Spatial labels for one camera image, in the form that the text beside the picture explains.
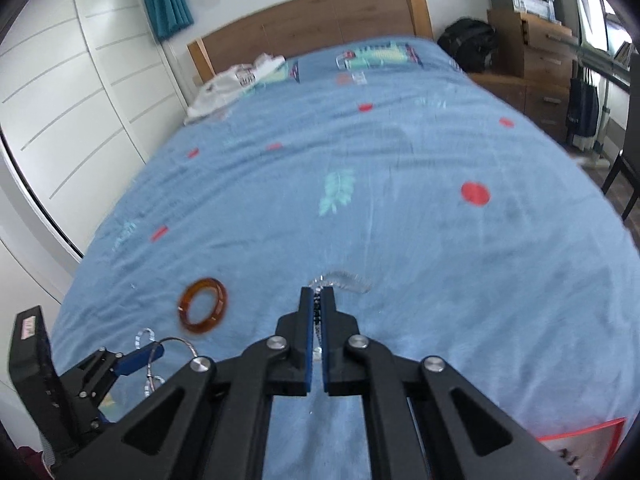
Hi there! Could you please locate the dark blue bag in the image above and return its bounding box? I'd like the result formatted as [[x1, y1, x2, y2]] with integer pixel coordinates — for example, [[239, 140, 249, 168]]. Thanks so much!
[[566, 76, 601, 137]]

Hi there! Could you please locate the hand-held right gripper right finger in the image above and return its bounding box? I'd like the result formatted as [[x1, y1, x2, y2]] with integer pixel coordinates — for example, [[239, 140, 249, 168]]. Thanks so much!
[[321, 286, 578, 480]]

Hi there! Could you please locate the black backpack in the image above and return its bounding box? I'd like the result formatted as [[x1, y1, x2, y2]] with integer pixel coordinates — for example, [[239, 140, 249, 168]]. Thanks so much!
[[437, 17, 499, 74]]

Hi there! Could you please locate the white garment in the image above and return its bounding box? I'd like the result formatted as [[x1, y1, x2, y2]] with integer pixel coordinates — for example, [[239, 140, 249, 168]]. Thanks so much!
[[183, 55, 289, 127]]

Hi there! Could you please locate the wooden headboard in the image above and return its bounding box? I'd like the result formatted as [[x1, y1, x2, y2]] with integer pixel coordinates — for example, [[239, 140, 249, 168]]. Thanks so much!
[[187, 0, 435, 87]]

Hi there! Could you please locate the clear bead necklace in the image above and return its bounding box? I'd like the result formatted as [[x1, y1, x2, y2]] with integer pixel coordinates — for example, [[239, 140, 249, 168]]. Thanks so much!
[[309, 270, 374, 361]]

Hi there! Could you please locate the wooden drawer chest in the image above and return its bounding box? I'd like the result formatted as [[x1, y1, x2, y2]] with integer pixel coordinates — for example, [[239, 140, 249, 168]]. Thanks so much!
[[470, 7, 582, 137]]

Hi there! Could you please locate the red rimmed white tray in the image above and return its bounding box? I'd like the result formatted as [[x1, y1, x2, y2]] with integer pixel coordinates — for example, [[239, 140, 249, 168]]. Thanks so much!
[[537, 416, 629, 480]]

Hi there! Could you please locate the silver bangle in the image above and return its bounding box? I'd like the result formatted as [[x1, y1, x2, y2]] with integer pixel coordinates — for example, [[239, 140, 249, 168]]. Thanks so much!
[[149, 336, 200, 362]]

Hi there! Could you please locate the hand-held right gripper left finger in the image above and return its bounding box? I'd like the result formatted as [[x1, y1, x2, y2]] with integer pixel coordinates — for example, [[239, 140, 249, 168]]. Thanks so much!
[[62, 286, 317, 480]]

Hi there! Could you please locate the white wardrobe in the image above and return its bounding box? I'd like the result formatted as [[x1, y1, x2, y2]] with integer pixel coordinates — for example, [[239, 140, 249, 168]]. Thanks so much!
[[0, 0, 189, 262]]

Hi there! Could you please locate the black chair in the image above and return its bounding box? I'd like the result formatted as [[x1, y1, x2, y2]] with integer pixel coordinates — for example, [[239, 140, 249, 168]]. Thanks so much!
[[601, 149, 640, 222]]

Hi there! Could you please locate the amber bangle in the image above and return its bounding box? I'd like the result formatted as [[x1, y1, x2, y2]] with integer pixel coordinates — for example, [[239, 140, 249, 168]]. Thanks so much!
[[176, 277, 229, 333]]

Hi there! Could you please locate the teal curtain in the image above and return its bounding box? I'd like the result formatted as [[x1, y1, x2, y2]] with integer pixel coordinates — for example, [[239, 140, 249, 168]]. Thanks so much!
[[139, 0, 195, 44]]

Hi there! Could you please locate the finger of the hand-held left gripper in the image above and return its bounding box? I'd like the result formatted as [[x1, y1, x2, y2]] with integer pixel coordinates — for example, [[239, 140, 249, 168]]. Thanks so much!
[[56, 341, 167, 412]]

